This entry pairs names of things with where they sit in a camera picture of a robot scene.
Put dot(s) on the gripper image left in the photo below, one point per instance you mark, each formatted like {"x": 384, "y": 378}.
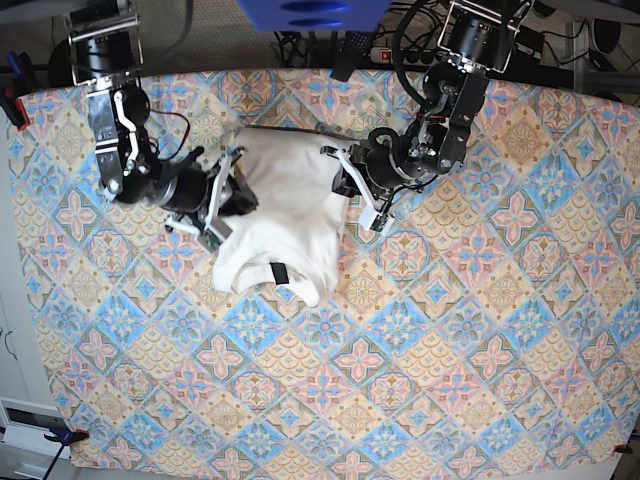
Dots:
{"x": 236, "y": 196}

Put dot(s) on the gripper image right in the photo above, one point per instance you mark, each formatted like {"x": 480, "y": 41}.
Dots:
{"x": 351, "y": 180}

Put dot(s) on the white printed T-shirt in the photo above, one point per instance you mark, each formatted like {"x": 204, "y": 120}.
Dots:
{"x": 293, "y": 237}

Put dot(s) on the robot arm image right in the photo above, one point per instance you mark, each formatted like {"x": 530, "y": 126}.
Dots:
{"x": 476, "y": 38}

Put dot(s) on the patterned tablecloth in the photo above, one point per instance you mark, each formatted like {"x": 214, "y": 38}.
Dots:
{"x": 493, "y": 332}

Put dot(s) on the black round stool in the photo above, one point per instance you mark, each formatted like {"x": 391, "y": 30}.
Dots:
{"x": 59, "y": 70}

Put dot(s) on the blue clamp bottom left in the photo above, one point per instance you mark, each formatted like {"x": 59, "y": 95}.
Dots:
{"x": 65, "y": 436}

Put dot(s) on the white cabinet left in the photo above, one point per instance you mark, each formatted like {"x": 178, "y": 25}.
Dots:
{"x": 23, "y": 379}

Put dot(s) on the orange clamp bottom right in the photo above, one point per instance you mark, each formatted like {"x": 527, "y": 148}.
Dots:
{"x": 623, "y": 449}

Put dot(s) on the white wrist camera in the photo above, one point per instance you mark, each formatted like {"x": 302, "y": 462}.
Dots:
{"x": 214, "y": 231}
{"x": 372, "y": 217}

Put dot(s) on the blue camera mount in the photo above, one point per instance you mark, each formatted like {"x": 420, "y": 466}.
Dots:
{"x": 309, "y": 15}

